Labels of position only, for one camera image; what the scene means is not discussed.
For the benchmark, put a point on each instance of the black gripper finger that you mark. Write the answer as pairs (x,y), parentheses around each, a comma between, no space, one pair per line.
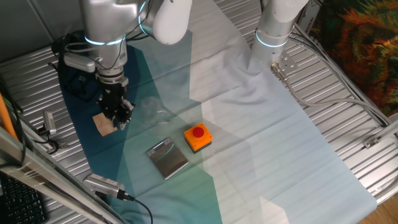
(122,124)
(128,106)

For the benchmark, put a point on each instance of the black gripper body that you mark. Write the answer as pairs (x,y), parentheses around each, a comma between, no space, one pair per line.
(113,96)

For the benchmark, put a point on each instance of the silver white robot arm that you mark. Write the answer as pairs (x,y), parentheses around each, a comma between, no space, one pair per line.
(109,28)

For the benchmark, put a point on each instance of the wooden cube block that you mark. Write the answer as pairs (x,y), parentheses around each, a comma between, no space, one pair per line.
(104,127)

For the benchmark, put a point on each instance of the silver digital kitchen scale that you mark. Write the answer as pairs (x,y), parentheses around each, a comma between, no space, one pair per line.
(169,158)

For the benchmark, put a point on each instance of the orange emergency stop button box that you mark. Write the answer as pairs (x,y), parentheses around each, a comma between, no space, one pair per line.
(198,137)

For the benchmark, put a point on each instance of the orange pole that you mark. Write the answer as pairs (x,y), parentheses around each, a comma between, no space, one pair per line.
(6,119)

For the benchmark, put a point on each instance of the blue green white tablecloth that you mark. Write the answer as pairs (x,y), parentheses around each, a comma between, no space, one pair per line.
(248,140)

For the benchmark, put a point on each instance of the black computer keyboard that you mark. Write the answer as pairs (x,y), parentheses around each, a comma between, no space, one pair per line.
(20,202)

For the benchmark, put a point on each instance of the grey corrugated robot conduit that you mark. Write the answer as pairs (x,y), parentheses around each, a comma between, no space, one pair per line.
(326,102)

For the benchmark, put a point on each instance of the white cardboard box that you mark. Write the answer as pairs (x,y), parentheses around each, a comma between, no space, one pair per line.
(309,18)

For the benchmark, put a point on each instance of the colourful orange green cloth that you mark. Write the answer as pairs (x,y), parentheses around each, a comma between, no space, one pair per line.
(360,43)

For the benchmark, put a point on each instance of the silver ribbed depth camera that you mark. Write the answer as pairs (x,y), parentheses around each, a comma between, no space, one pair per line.
(102,184)

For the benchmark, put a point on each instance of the grey clamp on rail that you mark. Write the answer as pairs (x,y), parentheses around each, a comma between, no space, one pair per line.
(49,123)

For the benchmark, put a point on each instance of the aluminium frame beam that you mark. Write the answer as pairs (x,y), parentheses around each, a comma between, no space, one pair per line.
(46,174)
(388,127)

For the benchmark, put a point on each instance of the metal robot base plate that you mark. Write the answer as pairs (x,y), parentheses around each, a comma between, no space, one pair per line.
(287,60)

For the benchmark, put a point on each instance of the small metal corner bracket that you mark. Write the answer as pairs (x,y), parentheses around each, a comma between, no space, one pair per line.
(371,142)

